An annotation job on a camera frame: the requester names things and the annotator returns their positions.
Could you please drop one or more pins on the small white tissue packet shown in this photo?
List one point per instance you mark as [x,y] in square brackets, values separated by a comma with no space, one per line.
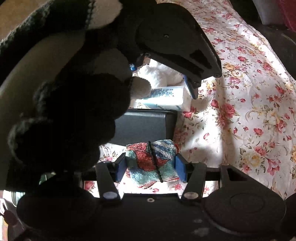
[166,98]

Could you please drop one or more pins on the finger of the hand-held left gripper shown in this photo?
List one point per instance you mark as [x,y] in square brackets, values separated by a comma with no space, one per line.
[192,89]
[133,66]

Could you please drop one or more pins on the person's left forearm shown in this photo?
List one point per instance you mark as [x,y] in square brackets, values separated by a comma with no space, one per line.
[46,25]

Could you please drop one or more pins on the multicoloured towel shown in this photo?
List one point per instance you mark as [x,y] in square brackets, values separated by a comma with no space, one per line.
[141,162]

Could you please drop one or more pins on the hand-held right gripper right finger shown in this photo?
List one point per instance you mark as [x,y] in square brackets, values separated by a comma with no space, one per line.
[180,168]

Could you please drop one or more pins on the white plush toy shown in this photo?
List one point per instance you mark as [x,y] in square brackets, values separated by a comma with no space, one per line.
[157,74]

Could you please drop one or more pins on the black box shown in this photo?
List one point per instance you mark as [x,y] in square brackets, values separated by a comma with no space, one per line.
[141,127]

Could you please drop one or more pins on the gold metal tin tray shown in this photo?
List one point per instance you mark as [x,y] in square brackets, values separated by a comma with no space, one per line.
[34,76]

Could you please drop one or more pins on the red cloth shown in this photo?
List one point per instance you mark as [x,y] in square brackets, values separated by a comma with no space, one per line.
[289,12]

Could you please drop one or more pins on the person's left hand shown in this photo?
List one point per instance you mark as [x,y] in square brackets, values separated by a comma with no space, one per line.
[76,109]

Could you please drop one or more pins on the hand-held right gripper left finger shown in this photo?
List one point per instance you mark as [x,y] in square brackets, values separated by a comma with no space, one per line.
[120,167]

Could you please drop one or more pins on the floral bedspread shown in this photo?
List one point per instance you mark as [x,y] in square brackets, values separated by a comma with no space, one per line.
[242,104]

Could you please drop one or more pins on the dark cloth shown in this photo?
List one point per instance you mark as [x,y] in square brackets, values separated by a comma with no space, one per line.
[277,46]

